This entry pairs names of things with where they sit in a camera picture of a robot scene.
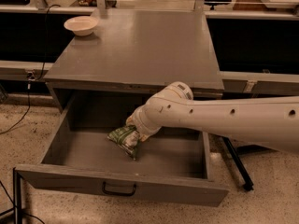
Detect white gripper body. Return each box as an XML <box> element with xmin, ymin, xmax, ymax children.
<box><xmin>131</xmin><ymin>105</ymin><xmax>161</xmax><ymax>136</ymax></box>

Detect green jalapeno chip bag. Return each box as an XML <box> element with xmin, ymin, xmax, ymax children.
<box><xmin>107</xmin><ymin>125</ymin><xmax>140</xmax><ymax>160</ymax></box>

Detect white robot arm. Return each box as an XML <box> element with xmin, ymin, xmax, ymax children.
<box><xmin>126</xmin><ymin>82</ymin><xmax>299</xmax><ymax>154</ymax></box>

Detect grey open drawer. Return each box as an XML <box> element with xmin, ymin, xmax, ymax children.
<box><xmin>16</xmin><ymin>91</ymin><xmax>228</xmax><ymax>206</ymax></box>

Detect grey cabinet counter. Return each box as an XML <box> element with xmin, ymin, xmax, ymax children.
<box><xmin>45</xmin><ymin>8</ymin><xmax>224</xmax><ymax>110</ymax></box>

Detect white paper bowl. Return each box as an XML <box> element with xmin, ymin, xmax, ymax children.
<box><xmin>64</xmin><ymin>16</ymin><xmax>99</xmax><ymax>36</ymax></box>

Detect black metal stand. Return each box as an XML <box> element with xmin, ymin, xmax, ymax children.
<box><xmin>0</xmin><ymin>167</ymin><xmax>46</xmax><ymax>224</ymax></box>

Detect wooden box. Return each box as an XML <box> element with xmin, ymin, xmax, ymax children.
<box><xmin>233</xmin><ymin>0</ymin><xmax>267</xmax><ymax>11</ymax></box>

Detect black drawer handle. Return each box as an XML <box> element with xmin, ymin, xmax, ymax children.
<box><xmin>102</xmin><ymin>182</ymin><xmax>136</xmax><ymax>197</ymax></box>

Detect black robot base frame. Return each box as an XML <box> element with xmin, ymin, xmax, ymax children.
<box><xmin>221</xmin><ymin>136</ymin><xmax>272</xmax><ymax>192</ymax></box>

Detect black power cable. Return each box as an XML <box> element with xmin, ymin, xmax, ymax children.
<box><xmin>0</xmin><ymin>4</ymin><xmax>62</xmax><ymax>136</ymax></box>

